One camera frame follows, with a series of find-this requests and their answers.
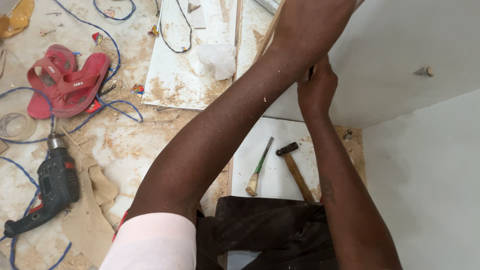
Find person's right hand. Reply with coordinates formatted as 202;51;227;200
297;55;339;122

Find blue twisted power cable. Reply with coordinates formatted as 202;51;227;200
92;0;137;22
0;0;144;270

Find metal shelf pin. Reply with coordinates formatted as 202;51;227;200
413;66;435;78

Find yellow plastic bag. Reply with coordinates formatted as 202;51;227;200
0;0;35;38

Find wooden handled hammer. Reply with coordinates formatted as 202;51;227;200
275;142;316;203

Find thin wooden edge strip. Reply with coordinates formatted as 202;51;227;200
253;0;286;64

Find white cabinet side panel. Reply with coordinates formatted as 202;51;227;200
362;88;480;270

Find red rubber sandal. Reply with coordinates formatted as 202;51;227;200
51;52;111;119
26;44;78;120

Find dark green electric drill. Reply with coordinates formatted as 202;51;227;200
4;132;81;238

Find small white board offcut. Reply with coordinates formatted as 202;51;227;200
187;0;207;29

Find white plastic bag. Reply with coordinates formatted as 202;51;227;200
196;43;238;81

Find small white laminate board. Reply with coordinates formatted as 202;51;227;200
229;116;322;202

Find thin black cable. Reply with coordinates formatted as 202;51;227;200
157;0;193;53

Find person's left hand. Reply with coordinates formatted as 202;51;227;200
269;0;358;83

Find large white laminate board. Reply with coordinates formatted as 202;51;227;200
142;0;241;112

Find person's dark trousers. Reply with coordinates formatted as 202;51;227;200
196;195;339;270

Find clear tape roll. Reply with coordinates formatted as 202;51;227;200
0;110;37;142

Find brown paper sheet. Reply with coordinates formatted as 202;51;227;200
61;155;119;268

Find person's pink sleeve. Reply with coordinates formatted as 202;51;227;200
99;212;198;270

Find green handled chisel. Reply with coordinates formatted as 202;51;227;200
245;136;275;197

